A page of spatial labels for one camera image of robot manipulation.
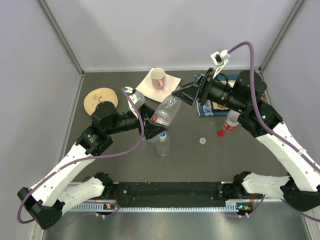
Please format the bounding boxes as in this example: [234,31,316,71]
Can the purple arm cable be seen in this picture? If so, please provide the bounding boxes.
[16,87,146,224]
[227,41,320,221]

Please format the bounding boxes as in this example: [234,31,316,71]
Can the pink ceramic mug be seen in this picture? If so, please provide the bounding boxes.
[150,68,166,90]

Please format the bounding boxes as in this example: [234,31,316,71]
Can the metal frame post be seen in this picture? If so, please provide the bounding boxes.
[258,0,306,74]
[37,0,85,76]

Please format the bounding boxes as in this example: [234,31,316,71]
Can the clear bottle with blue cap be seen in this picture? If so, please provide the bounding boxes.
[155,131,171,157]

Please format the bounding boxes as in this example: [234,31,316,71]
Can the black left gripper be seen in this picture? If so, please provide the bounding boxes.
[106,103,169,139]

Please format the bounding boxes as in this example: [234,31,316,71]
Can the clear bottle with red label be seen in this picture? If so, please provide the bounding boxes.
[223,110,241,132]

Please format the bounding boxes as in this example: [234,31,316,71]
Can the blue patterned placemat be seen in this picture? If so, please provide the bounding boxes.
[196,74,238,117]

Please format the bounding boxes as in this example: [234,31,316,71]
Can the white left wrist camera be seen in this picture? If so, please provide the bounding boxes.
[124,87,146,109]

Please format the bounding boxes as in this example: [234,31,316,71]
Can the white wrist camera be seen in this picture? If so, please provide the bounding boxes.
[210,49,230,79]
[124,87,146,109]

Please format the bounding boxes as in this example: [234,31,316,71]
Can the white bottle cap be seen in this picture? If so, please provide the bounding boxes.
[199,137,206,145]

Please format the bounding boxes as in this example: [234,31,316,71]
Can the white square plate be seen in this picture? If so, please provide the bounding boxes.
[135,67,181,103]

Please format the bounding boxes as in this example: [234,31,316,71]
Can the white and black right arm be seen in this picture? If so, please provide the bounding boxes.
[172,68,320,212]

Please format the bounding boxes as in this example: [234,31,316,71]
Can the red bottle cap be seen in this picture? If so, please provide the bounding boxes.
[217,129,225,137]

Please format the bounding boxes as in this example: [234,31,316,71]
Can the left metal frame post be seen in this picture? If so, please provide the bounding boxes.
[37,0,85,76]

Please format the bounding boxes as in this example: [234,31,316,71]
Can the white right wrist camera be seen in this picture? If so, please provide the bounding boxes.
[210,49,230,79]

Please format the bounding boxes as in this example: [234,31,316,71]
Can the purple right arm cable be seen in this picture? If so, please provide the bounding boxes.
[227,41,320,221]

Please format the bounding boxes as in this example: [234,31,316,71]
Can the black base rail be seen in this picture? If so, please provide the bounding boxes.
[109,181,253,208]

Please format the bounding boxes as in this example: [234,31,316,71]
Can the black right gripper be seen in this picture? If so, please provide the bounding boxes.
[171,68,247,114]

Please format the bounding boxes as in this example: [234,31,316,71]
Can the grey slotted cable duct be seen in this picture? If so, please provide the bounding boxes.
[69,200,253,214]

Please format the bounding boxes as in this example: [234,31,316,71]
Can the beige oval painted plate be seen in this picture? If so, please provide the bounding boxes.
[83,87,119,116]

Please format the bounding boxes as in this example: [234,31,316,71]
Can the clear bottle with white cap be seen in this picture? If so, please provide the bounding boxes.
[151,95,181,126]

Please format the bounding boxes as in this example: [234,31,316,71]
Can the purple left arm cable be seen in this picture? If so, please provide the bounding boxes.
[16,87,146,224]

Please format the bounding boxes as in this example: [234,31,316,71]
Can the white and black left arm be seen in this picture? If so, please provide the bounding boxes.
[17,101,169,230]

